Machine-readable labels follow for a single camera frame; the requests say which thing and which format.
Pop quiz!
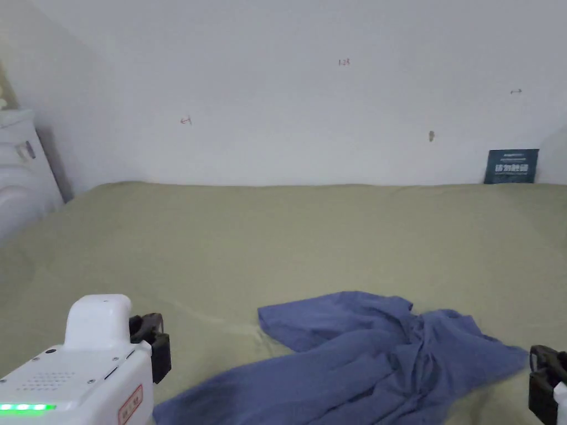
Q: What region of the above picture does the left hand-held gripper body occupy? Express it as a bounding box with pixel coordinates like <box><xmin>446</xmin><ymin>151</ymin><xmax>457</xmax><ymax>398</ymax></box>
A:
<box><xmin>0</xmin><ymin>294</ymin><xmax>172</xmax><ymax>425</ymax></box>

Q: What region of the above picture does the blue shirt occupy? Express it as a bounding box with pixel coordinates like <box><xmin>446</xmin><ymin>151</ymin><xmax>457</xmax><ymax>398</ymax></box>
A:
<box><xmin>152</xmin><ymin>291</ymin><xmax>530</xmax><ymax>425</ymax></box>

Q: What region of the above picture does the bed with pale green sheet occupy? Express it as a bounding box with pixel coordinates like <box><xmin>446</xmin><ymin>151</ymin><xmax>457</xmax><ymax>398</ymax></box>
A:
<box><xmin>0</xmin><ymin>181</ymin><xmax>567</xmax><ymax>425</ymax></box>

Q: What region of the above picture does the dark blue printed card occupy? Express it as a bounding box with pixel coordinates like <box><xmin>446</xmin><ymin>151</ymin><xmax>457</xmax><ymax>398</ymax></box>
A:
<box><xmin>483</xmin><ymin>149</ymin><xmax>540</xmax><ymax>185</ymax></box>

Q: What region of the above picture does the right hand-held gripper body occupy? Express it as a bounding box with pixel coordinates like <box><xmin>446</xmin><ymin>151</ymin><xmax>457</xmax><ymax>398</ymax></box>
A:
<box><xmin>528</xmin><ymin>345</ymin><xmax>567</xmax><ymax>425</ymax></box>

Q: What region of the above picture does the white washing machine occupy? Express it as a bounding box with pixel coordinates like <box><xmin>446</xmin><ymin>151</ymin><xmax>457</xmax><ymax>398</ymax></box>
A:
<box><xmin>0</xmin><ymin>108</ymin><xmax>65</xmax><ymax>242</ymax></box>

